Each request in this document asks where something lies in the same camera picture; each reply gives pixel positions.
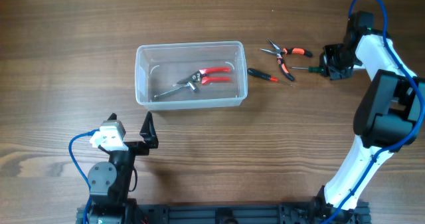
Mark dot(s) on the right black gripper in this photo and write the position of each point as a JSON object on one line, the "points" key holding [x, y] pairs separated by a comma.
{"points": [[324, 62]]}

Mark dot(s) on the red handled snips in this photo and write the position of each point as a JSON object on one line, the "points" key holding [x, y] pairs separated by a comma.
{"points": [[204, 77]]}

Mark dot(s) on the silver L-shaped socket wrench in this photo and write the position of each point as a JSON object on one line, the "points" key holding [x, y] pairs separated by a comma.
{"points": [[190, 85]]}

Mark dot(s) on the black red precision screwdriver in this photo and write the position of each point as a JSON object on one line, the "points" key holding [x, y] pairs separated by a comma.
{"points": [[259, 74]]}

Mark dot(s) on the green handled screwdriver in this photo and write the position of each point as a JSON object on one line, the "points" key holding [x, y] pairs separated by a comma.
{"points": [[311, 69]]}

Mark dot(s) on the orange black needle-nose pliers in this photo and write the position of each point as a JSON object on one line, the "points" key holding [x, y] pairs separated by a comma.
{"points": [[286, 51]]}

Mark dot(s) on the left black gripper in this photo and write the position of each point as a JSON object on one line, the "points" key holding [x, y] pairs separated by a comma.
{"points": [[149, 133]]}

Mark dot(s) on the clear plastic container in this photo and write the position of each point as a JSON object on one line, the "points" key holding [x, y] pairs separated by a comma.
{"points": [[158, 68]]}

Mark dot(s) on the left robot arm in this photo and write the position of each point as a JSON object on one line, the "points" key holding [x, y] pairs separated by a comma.
{"points": [[110, 182]]}

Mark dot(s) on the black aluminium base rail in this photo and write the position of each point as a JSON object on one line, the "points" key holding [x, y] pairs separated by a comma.
{"points": [[283, 213]]}

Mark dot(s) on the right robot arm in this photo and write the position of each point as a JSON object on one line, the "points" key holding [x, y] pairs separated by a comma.
{"points": [[389, 112]]}

